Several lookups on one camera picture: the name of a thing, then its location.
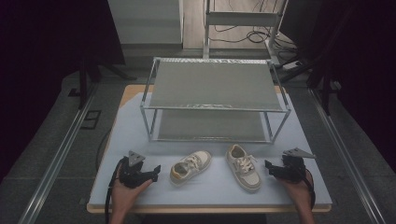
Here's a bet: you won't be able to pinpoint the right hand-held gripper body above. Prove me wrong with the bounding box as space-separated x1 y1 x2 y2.
276 147 316 183

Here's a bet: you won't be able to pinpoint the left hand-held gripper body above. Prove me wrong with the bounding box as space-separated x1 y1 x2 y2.
119 150 153 189

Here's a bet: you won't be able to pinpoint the small white sneaker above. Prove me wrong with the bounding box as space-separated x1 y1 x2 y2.
225 144 262 192
169 150 213 187

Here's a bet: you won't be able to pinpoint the grey two-tier shoe rack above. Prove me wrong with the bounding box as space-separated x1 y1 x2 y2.
139 56 292 145

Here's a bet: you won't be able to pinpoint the person's right hand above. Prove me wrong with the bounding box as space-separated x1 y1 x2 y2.
278 172 316 209

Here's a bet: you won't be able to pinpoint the person's left hand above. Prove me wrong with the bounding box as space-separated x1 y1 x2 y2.
110 178 153 214

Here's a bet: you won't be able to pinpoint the light blue table mat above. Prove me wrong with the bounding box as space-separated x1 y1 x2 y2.
88 91 332 207

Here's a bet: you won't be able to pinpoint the black stand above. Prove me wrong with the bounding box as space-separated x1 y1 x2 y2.
276 46 342 117
68 57 138 110

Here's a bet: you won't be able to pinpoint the white power strip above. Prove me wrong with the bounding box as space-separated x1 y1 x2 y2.
280 60 303 71

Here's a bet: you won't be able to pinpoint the dark curtain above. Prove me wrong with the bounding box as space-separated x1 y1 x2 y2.
0 0 126 185
279 0 396 174

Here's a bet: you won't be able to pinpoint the white metal stand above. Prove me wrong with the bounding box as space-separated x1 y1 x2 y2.
202 0 290 67

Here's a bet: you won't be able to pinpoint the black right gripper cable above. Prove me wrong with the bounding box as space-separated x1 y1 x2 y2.
303 167 317 210

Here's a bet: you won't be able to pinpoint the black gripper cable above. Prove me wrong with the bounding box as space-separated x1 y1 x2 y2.
303 167 317 210
104 158 124 224

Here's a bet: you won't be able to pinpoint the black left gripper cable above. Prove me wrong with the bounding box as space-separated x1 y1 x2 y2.
104 158 124 224

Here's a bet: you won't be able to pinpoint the thin black floor cable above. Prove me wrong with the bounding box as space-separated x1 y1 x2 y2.
94 127 113 173

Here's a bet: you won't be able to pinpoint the aluminium floor rail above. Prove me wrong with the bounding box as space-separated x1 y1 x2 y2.
17 83 98 224
307 88 388 224

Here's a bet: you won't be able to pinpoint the black floor frame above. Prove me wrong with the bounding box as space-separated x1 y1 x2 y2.
79 109 103 131

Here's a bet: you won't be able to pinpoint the black floor cables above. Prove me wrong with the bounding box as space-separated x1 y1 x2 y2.
208 0 301 52

